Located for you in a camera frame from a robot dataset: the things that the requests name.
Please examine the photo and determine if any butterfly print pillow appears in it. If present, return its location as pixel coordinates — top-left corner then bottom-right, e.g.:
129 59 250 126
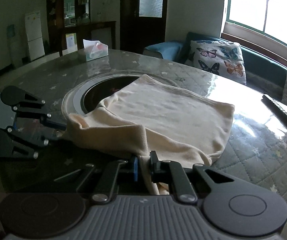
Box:
185 40 246 85

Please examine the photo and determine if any cream knit garment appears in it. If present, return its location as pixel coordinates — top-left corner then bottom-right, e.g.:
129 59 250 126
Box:
63 74 235 195

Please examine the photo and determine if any round black induction cooktop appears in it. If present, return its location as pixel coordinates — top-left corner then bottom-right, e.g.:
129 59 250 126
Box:
73 74 140 115

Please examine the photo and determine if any white refrigerator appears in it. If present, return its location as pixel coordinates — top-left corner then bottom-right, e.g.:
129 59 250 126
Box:
25 11 45 61

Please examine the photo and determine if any dark door with glass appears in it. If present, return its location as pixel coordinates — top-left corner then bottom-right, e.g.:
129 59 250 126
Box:
120 0 168 54

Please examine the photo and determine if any black remote control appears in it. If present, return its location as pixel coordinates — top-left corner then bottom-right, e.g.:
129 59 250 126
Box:
262 94 287 128

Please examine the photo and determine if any dark wooden cabinet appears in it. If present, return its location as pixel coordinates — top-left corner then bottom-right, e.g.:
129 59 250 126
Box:
46 0 116 56

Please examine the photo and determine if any teal corner sofa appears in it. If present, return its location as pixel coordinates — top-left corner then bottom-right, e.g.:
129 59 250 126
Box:
143 32 287 105

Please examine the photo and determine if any tissue box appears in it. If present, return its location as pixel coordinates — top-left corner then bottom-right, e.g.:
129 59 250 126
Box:
78 40 109 62

